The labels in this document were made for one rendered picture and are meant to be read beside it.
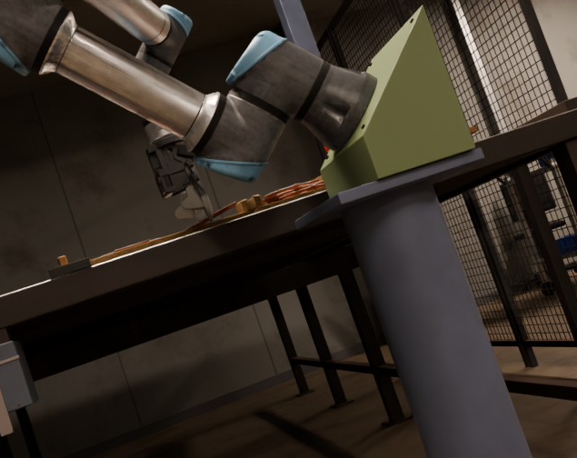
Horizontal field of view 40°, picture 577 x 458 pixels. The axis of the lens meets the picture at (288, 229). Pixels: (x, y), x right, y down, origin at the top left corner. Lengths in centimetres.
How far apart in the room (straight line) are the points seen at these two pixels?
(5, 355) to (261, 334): 542
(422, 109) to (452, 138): 7
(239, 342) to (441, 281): 552
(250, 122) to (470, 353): 54
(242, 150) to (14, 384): 58
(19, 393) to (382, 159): 76
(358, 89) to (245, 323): 554
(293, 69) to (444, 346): 53
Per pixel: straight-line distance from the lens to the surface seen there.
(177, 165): 172
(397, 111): 130
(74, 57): 134
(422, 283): 133
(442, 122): 133
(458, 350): 135
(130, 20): 155
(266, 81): 136
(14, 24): 133
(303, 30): 385
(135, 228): 678
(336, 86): 137
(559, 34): 870
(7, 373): 151
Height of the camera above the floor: 76
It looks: 4 degrees up
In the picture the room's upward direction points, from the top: 19 degrees counter-clockwise
